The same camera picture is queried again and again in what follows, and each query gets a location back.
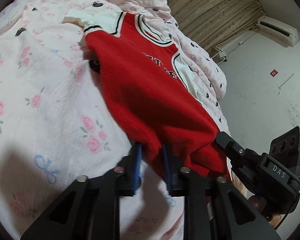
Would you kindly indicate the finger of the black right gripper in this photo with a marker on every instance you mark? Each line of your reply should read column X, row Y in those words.
column 232, row 149

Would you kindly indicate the white folding drying rack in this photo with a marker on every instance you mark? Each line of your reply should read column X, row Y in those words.
column 218, row 55

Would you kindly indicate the red wall sticker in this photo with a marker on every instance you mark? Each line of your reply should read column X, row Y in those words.
column 274, row 73

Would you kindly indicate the red white basketball jersey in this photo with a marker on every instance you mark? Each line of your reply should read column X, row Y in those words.
column 151, row 93

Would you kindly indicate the person's hand holding gripper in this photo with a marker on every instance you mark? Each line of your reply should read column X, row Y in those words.
column 273, row 219

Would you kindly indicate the pink floral cat duvet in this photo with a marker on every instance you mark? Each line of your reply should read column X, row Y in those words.
column 54, row 123

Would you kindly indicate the white wall air conditioner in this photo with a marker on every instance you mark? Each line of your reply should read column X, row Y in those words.
column 278, row 29

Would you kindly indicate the beige patterned curtain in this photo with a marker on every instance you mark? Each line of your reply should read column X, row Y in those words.
column 215, row 22

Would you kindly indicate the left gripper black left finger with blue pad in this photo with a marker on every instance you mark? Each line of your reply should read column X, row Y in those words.
column 90, row 207

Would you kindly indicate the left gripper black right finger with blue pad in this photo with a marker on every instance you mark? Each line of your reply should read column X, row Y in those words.
column 213, row 208

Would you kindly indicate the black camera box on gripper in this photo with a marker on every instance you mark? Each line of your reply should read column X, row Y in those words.
column 286, row 148

